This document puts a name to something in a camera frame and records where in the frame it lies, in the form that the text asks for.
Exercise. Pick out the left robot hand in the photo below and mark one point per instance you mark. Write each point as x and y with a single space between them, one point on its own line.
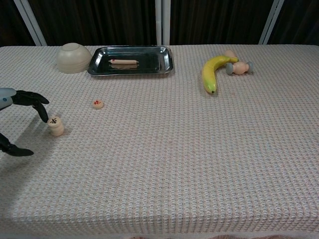
27 98

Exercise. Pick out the beige upturned bowl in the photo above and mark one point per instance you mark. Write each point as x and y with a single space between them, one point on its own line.
73 58

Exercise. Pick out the black curtain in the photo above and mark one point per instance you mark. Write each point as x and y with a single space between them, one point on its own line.
216 22
99 22
10 25
301 22

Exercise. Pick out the rectangular metal tray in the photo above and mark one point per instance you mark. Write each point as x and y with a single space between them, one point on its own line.
99 67

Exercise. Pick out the pink sausage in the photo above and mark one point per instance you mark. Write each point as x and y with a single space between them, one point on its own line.
123 61

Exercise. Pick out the beige woven tablecloth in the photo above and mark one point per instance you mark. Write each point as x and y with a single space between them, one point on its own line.
174 154

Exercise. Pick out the yellow banana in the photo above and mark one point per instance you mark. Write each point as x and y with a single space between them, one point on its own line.
209 74

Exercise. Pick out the pink massage roller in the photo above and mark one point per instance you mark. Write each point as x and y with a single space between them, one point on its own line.
240 68

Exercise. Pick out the white frame post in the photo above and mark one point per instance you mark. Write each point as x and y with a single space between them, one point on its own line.
162 22
31 23
271 22

